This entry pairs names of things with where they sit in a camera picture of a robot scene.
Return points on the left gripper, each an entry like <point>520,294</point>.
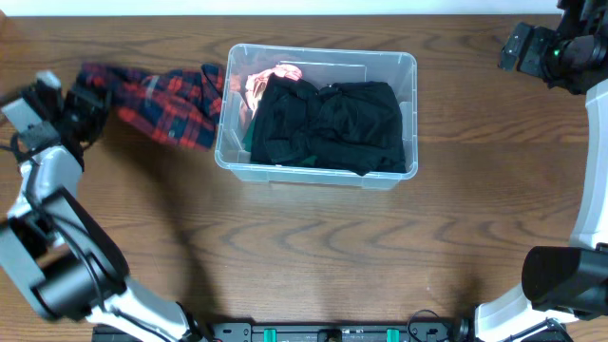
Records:
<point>83,108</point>

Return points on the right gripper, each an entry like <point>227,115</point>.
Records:
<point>540,62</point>

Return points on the red navy plaid shirt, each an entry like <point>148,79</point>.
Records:
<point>179,107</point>

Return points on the dark green garment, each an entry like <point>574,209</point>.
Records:
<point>251,137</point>

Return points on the pink shirt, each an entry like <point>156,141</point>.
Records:
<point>256,83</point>

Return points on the black garment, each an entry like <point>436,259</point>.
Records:
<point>348,126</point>

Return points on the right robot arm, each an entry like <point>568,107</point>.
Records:
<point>560,285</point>

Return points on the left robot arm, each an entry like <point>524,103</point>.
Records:
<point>58,257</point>

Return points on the clear plastic storage bin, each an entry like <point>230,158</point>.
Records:
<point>321,67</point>

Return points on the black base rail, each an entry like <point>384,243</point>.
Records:
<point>424,329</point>

